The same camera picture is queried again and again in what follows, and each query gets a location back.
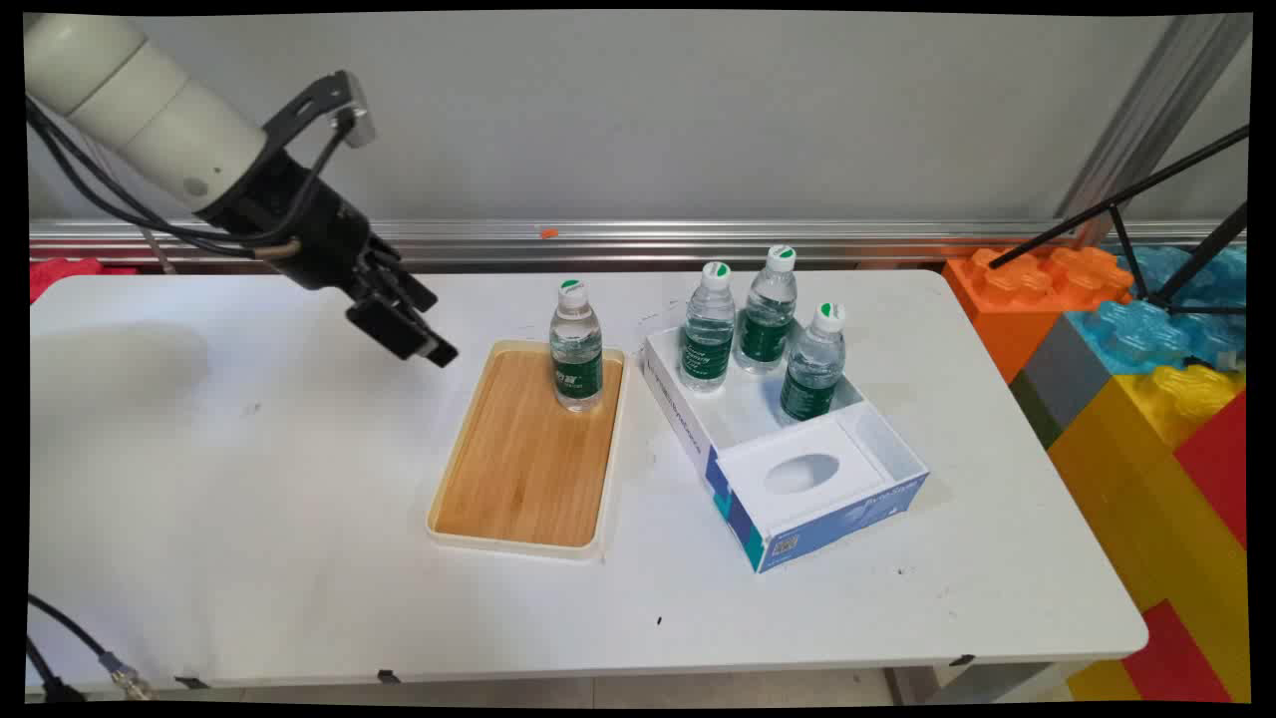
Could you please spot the grey table leg frame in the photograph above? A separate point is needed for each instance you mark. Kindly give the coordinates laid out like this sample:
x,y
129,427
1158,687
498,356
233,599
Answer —
x,y
987,683

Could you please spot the slanted aluminium post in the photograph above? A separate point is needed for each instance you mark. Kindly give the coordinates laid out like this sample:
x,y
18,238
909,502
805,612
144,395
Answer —
x,y
1146,120

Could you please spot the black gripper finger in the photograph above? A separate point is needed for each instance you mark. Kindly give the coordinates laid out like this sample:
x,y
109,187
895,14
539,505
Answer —
x,y
404,279
399,329

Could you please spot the red giant building block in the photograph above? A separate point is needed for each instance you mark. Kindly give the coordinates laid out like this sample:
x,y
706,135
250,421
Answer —
x,y
1221,464
1176,658

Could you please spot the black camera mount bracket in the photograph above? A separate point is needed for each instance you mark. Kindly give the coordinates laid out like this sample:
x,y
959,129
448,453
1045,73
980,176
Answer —
x,y
304,105

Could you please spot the green label water bottle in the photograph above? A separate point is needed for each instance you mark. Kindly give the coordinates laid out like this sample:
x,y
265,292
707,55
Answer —
x,y
768,319
812,374
576,349
707,339

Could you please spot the horizontal aluminium rail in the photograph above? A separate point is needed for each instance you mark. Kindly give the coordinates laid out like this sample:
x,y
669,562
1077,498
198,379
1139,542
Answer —
x,y
698,239

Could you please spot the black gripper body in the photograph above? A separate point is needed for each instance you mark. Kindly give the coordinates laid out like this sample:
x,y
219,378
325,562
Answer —
x,y
309,234

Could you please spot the black tripod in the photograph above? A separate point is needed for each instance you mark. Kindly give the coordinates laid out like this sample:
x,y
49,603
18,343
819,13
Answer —
x,y
1126,194

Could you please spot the yellow giant building block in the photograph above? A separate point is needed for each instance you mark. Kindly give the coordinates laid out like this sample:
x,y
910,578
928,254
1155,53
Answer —
x,y
1126,479

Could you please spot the orange giant building block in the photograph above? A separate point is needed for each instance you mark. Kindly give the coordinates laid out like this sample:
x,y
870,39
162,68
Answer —
x,y
1007,299

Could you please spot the red cloth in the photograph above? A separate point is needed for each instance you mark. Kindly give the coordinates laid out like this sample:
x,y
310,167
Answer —
x,y
65,274

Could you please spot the wooden tray with cream rim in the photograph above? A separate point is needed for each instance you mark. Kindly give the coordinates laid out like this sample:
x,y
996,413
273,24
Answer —
x,y
528,454

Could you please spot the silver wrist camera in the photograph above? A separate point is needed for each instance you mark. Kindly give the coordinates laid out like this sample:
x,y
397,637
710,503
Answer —
x,y
360,124

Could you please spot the white and blue cardboard box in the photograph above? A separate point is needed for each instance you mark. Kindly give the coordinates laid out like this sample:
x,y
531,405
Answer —
x,y
788,499

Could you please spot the grey giant building block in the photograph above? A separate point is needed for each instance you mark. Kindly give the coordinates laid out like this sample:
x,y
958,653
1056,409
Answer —
x,y
1062,379

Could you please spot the blue giant building block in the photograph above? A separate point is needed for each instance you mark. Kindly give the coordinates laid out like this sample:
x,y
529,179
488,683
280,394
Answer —
x,y
1146,334

